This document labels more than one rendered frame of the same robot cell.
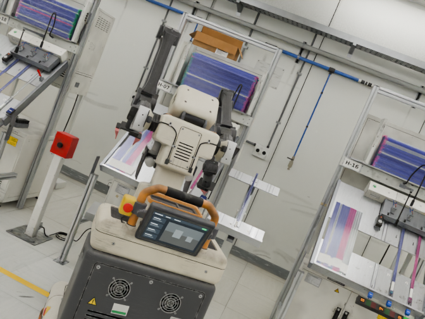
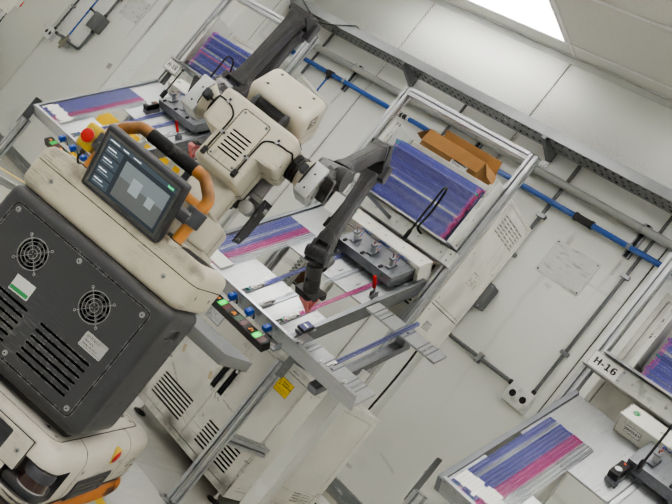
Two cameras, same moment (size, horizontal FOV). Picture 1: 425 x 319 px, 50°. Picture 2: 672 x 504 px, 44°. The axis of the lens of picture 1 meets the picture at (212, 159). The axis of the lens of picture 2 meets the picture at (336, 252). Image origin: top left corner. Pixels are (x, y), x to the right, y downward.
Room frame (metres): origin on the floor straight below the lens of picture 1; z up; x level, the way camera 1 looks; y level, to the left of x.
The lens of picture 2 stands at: (0.05, -1.30, 0.99)
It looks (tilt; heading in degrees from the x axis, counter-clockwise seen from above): 1 degrees up; 26
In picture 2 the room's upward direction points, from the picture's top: 39 degrees clockwise
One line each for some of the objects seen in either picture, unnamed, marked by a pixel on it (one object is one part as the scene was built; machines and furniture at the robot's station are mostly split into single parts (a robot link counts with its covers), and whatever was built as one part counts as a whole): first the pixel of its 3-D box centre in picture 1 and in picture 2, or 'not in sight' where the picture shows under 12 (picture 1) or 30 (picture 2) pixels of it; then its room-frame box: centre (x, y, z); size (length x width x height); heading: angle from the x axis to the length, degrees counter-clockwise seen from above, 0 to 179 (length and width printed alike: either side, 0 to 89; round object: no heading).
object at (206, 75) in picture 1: (219, 81); (424, 191); (3.34, 0.17, 1.52); 0.51 x 0.13 x 0.27; 80
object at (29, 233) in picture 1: (49, 185); not in sight; (3.14, 1.00, 0.39); 0.24 x 0.24 x 0.78; 80
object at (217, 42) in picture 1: (228, 47); (470, 160); (3.65, 0.22, 1.82); 0.68 x 0.30 x 0.20; 80
